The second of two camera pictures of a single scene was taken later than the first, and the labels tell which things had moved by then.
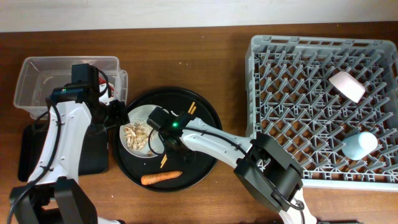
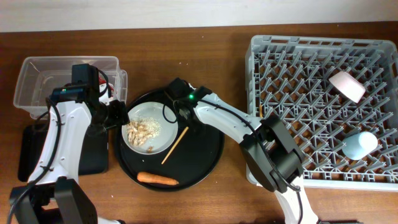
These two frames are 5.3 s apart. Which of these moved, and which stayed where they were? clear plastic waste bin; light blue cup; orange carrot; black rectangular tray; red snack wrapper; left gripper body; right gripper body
Moved: right gripper body; orange carrot
Stayed: left gripper body; light blue cup; black rectangular tray; clear plastic waste bin; red snack wrapper
